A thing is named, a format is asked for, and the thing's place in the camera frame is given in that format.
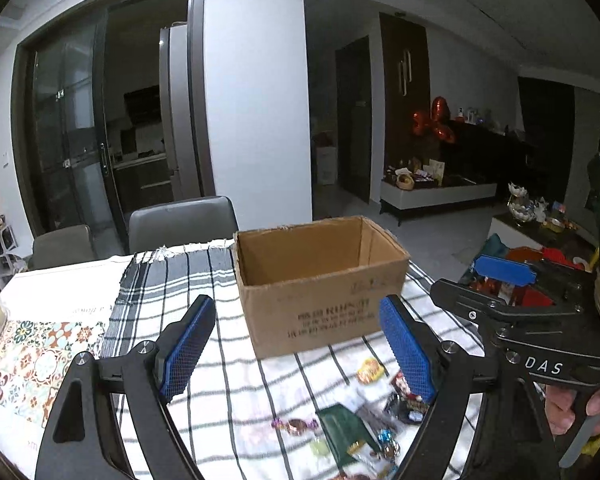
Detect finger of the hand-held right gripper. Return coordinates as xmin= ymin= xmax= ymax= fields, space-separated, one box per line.
xmin=430 ymin=279 xmax=599 ymax=334
xmin=472 ymin=254 xmax=599 ymax=307

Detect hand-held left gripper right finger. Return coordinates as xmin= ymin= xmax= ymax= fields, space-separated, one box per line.
xmin=378 ymin=294 xmax=562 ymax=480

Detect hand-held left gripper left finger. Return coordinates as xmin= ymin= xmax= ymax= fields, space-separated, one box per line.
xmin=34 ymin=294 xmax=217 ymax=480

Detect clear brown snack stick packet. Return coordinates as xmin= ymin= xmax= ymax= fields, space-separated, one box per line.
xmin=354 ymin=399 xmax=397 ymax=431

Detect brown cardboard box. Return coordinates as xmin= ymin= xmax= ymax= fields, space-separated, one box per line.
xmin=232 ymin=216 xmax=412 ymax=359

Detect person's right hand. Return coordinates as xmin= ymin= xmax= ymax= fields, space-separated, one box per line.
xmin=544 ymin=382 xmax=600 ymax=437

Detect teal cloth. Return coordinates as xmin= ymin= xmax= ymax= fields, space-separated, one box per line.
xmin=460 ymin=235 xmax=512 ymax=283

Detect orange yellow wrapped candy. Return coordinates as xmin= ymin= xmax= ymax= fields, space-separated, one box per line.
xmin=356 ymin=357 xmax=386 ymax=386

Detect dark colourful snack packet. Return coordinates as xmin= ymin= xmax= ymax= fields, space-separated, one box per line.
xmin=385 ymin=392 xmax=427 ymax=424

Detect white shell ornament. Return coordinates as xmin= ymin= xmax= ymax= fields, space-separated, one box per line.
xmin=508 ymin=182 xmax=534 ymax=224

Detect black white striped tablecloth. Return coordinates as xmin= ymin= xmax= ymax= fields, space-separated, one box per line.
xmin=100 ymin=240 xmax=486 ymax=480

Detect blue wrapped candy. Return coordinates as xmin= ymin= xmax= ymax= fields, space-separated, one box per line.
xmin=377 ymin=427 xmax=402 ymax=462

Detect white low bench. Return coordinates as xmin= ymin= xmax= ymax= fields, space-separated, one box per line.
xmin=380 ymin=179 xmax=498 ymax=227

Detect dark green packet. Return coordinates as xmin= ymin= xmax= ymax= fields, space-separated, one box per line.
xmin=317 ymin=402 xmax=376 ymax=462

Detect dark sideboard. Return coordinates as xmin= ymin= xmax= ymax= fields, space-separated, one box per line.
xmin=450 ymin=122 xmax=542 ymax=187

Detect large grey dining chair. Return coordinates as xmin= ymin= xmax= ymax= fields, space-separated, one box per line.
xmin=127 ymin=196 xmax=240 ymax=256

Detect pale green candy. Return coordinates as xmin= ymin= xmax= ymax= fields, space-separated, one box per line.
xmin=307 ymin=435 xmax=332 ymax=459

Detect purple wrapped brown candy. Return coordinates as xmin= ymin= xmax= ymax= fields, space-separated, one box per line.
xmin=272 ymin=416 xmax=321 ymax=437

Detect floral patterned table runner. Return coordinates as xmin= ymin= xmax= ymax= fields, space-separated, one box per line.
xmin=0 ymin=319 xmax=113 ymax=428

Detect small grey dining chair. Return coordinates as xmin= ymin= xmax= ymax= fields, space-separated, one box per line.
xmin=32 ymin=225 xmax=95 ymax=271

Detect red foil balloons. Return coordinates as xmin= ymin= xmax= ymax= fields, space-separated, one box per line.
xmin=411 ymin=96 xmax=457 ymax=147

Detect tall dark cabinet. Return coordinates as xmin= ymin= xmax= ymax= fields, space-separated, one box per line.
xmin=379 ymin=12 xmax=432 ymax=186

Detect white shelf rack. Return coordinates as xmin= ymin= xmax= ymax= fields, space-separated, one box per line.
xmin=0 ymin=215 xmax=27 ymax=287

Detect silver refrigerator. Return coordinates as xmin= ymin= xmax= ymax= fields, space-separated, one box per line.
xmin=159 ymin=22 xmax=204 ymax=202

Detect sliding glass door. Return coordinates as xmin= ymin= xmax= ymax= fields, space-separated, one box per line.
xmin=27 ymin=10 xmax=127 ymax=257

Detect black range hood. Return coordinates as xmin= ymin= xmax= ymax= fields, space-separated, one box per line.
xmin=124 ymin=85 xmax=162 ymax=126

